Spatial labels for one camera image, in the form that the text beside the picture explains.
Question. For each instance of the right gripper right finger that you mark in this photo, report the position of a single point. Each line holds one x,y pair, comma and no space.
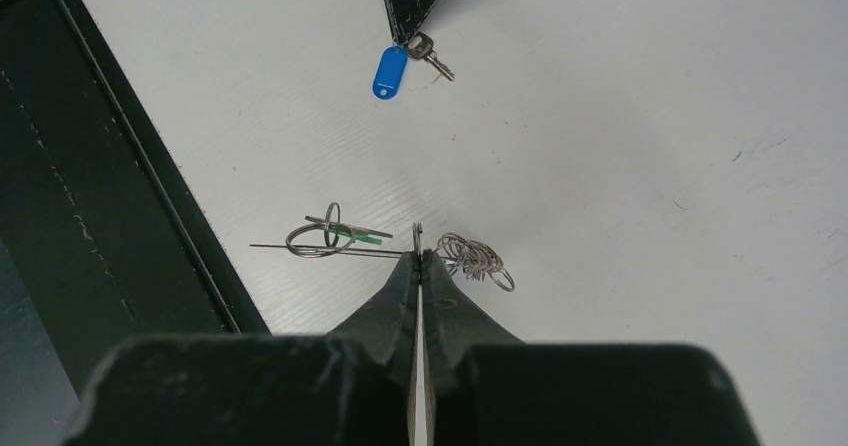
487,387

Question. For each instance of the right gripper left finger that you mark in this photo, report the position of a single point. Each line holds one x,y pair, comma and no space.
354,385

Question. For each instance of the green tagged key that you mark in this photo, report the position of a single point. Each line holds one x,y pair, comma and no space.
357,236

